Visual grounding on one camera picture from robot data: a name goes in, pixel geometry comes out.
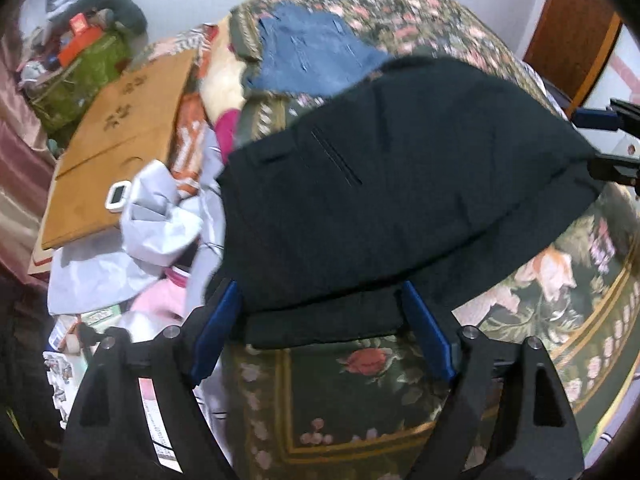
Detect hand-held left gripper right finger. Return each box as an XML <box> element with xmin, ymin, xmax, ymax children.
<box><xmin>399</xmin><ymin>280</ymin><xmax>587</xmax><ymax>480</ymax></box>

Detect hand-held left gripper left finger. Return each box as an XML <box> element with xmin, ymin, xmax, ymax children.
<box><xmin>57</xmin><ymin>279</ymin><xmax>241</xmax><ymax>480</ymax></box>

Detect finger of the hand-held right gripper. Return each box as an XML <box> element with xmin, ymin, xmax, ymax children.
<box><xmin>587</xmin><ymin>156</ymin><xmax>640</xmax><ymax>187</ymax></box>
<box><xmin>574</xmin><ymin>98</ymin><xmax>640</xmax><ymax>137</ymax></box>

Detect black pants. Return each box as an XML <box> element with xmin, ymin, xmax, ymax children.
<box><xmin>216</xmin><ymin>55</ymin><xmax>606</xmax><ymax>351</ymax></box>

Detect pink cloth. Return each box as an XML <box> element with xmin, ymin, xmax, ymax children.
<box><xmin>129</xmin><ymin>267</ymin><xmax>191</xmax><ymax>323</ymax></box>

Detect wooden door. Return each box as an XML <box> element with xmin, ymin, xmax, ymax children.
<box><xmin>522</xmin><ymin>0</ymin><xmax>623</xmax><ymax>103</ymax></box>

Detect floral blanket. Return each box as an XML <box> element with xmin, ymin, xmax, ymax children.
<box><xmin>200</xmin><ymin>0</ymin><xmax>640</xmax><ymax>480</ymax></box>

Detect light grey cloth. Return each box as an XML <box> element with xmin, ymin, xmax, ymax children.
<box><xmin>47</xmin><ymin>147</ymin><xmax>228</xmax><ymax>316</ymax></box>

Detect white timer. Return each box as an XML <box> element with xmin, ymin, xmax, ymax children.
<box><xmin>107</xmin><ymin>181</ymin><xmax>133</xmax><ymax>211</ymax></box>

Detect orange printed cloth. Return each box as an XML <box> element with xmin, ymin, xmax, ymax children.
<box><xmin>167</xmin><ymin>92</ymin><xmax>221</xmax><ymax>198</ymax></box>

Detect cardboard box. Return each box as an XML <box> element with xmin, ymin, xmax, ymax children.
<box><xmin>27</xmin><ymin>50</ymin><xmax>197</xmax><ymax>276</ymax></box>

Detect cream plush blanket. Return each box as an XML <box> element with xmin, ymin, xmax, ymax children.
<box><xmin>197</xmin><ymin>12</ymin><xmax>251</xmax><ymax>148</ymax></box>

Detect pink curtain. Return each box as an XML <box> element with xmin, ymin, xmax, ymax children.
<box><xmin>0</xmin><ymin>30</ymin><xmax>58</xmax><ymax>291</ymax></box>

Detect green bag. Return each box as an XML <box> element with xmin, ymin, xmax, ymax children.
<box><xmin>27</xmin><ymin>30</ymin><xmax>133</xmax><ymax>133</ymax></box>

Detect blue jeans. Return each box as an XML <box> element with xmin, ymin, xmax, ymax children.
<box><xmin>242</xmin><ymin>4</ymin><xmax>393</xmax><ymax>98</ymax></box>

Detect red box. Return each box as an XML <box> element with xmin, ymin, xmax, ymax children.
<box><xmin>57</xmin><ymin>14</ymin><xmax>103</xmax><ymax>68</ymax></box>

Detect grey clothes pile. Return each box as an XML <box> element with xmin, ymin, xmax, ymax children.
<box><xmin>45</xmin><ymin>0</ymin><xmax>148</xmax><ymax>36</ymax></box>

